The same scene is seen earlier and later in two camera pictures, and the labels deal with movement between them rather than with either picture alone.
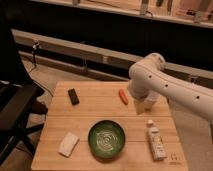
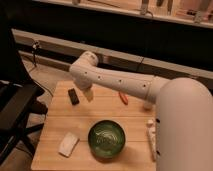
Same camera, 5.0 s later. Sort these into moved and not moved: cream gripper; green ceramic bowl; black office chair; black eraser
Moved: cream gripper
Not moved: green ceramic bowl; black eraser; black office chair
